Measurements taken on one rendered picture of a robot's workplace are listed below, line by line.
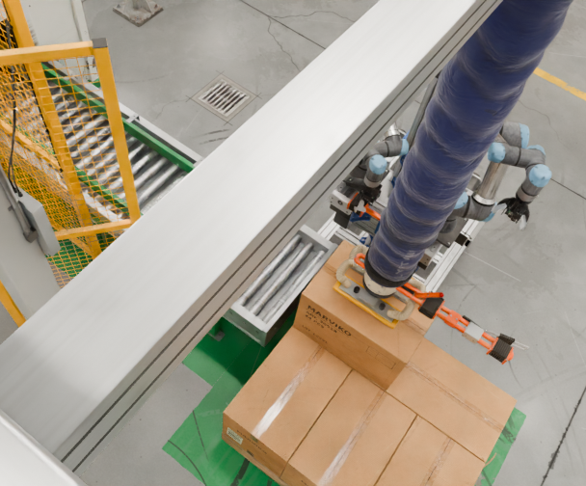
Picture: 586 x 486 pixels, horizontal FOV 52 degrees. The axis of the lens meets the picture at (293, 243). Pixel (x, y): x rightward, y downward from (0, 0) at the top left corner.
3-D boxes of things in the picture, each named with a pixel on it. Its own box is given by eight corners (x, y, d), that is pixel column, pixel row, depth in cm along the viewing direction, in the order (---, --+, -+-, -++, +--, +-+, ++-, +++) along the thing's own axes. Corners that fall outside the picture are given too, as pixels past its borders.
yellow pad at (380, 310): (332, 288, 282) (333, 283, 278) (343, 274, 287) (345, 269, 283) (392, 330, 275) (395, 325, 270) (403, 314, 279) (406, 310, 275)
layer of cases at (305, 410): (222, 432, 331) (223, 412, 297) (322, 305, 379) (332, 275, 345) (405, 578, 303) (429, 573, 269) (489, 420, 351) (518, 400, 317)
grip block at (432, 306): (415, 310, 270) (419, 305, 265) (426, 295, 275) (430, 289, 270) (432, 320, 268) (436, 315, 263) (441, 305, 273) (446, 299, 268)
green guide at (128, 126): (39, 72, 401) (36, 63, 393) (51, 65, 406) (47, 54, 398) (225, 198, 363) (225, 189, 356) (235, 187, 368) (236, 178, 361)
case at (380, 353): (292, 326, 325) (301, 293, 291) (332, 275, 345) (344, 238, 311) (386, 391, 312) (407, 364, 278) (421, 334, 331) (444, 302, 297)
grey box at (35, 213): (16, 229, 233) (-9, 182, 208) (27, 220, 236) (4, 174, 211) (52, 256, 229) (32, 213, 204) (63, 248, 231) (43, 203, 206)
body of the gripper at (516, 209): (499, 215, 247) (511, 198, 236) (508, 202, 251) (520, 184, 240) (516, 225, 245) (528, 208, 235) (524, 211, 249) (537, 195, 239)
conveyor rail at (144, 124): (54, 83, 417) (47, 62, 401) (59, 79, 420) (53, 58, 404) (324, 265, 364) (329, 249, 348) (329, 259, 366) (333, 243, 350)
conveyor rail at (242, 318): (-24, 136, 386) (-35, 116, 370) (-17, 131, 389) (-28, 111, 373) (259, 344, 333) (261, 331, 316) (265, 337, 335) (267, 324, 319)
